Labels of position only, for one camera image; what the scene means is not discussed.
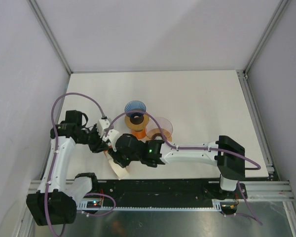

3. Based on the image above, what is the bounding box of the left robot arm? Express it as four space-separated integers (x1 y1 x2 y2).
26 110 110 226

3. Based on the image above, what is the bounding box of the orange glass carafe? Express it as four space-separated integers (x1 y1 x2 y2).
131 130 146 140

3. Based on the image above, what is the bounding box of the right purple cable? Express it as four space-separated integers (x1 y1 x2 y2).
105 111 263 226

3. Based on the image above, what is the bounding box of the wooden dripper ring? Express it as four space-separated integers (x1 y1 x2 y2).
146 134 173 144
124 111 150 132

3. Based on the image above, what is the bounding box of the blue glass dripper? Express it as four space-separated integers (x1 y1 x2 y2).
124 100 147 118

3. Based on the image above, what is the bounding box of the purple cable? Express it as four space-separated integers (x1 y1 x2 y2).
45 92 116 237
105 111 263 226

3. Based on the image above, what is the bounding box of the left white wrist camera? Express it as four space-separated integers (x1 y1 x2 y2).
96 117 111 138

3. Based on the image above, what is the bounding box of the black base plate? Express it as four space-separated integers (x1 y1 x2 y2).
98 179 248 206

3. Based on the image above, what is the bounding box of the coffee filter pack orange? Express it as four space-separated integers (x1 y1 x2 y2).
104 151 129 180

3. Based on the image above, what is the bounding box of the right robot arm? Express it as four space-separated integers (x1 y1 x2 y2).
108 134 245 198

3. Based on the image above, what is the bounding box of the grey cable duct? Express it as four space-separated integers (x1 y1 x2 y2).
77 200 235 215

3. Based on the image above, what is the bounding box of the pink glass dripper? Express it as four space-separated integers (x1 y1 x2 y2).
145 117 173 142

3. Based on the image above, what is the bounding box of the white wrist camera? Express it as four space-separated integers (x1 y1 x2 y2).
102 129 120 151
96 117 111 138

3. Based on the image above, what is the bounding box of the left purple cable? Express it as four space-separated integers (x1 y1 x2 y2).
45 92 116 237

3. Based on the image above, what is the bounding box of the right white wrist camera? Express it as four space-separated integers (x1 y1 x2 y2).
102 129 120 151

